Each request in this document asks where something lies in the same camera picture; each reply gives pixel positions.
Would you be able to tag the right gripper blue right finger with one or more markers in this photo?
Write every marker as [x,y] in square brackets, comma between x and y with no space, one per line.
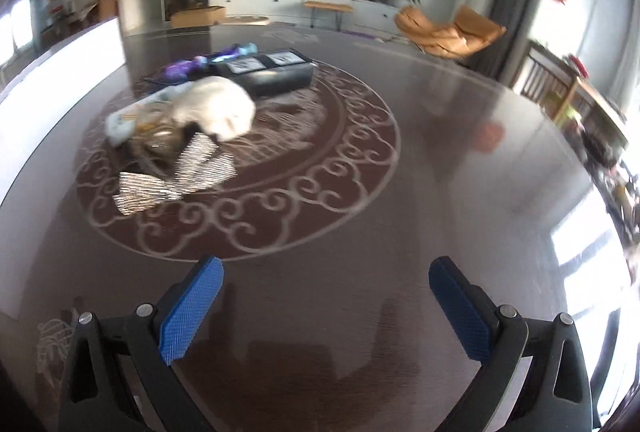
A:
[555,395]

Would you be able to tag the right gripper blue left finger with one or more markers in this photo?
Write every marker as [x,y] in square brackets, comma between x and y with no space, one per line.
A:
[95,393]

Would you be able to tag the rhinestone bow hair clip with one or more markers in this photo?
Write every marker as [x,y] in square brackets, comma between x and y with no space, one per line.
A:
[200,166]

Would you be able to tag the clear plastic hair claw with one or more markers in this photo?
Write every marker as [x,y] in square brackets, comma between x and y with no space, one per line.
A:
[158,138]

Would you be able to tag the white medicine box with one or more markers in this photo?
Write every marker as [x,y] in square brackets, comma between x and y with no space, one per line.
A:
[119,126]

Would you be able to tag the cream knitted glove roll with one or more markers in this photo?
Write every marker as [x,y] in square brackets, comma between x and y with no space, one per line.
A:
[218,106]

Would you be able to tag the purple toy wand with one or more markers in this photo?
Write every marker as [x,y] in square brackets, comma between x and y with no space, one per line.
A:
[187,68]

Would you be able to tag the black rectangular box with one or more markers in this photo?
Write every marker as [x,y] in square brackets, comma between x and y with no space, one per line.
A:
[268,74]

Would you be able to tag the white storage bin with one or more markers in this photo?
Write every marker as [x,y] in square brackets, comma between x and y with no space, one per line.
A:
[38,98]

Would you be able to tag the wooden dining chair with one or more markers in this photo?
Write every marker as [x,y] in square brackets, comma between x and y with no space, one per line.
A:
[546,80]

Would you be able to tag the orange lounge chair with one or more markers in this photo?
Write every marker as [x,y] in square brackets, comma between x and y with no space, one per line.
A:
[467,34]

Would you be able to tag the cardboard box on floor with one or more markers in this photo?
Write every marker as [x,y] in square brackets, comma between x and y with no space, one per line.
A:
[194,18]

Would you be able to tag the white tv cabinet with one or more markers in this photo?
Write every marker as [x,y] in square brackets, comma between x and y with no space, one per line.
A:
[353,16]

